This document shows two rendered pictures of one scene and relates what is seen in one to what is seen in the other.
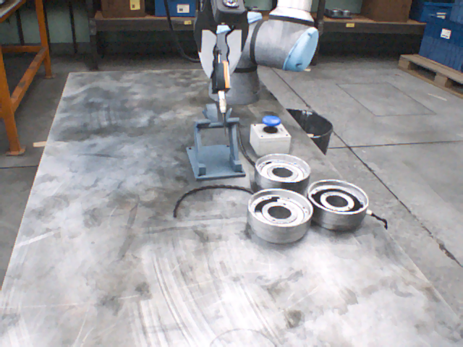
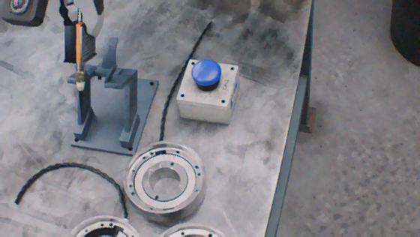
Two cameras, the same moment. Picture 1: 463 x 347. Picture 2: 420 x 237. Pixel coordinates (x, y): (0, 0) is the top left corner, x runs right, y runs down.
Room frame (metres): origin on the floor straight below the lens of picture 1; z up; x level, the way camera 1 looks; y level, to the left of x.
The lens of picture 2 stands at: (0.43, -0.38, 1.52)
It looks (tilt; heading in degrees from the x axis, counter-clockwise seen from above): 56 degrees down; 36
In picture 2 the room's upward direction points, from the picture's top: 9 degrees counter-clockwise
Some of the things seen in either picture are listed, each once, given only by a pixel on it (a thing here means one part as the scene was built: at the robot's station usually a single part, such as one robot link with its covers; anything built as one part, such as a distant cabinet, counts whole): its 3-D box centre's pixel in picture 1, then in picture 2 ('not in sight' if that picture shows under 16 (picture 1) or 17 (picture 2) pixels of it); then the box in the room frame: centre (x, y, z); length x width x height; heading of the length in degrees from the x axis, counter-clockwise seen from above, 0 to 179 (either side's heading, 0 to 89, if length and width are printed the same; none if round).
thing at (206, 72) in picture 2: (270, 128); (207, 79); (0.85, -0.07, 0.85); 0.04 x 0.04 x 0.05
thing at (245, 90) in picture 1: (236, 78); not in sight; (1.18, 0.01, 0.85); 0.15 x 0.15 x 0.10
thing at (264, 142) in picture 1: (269, 137); (210, 88); (0.86, -0.07, 0.82); 0.08 x 0.07 x 0.05; 15
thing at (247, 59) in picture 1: (240, 37); not in sight; (1.17, 0.01, 0.97); 0.13 x 0.12 x 0.14; 66
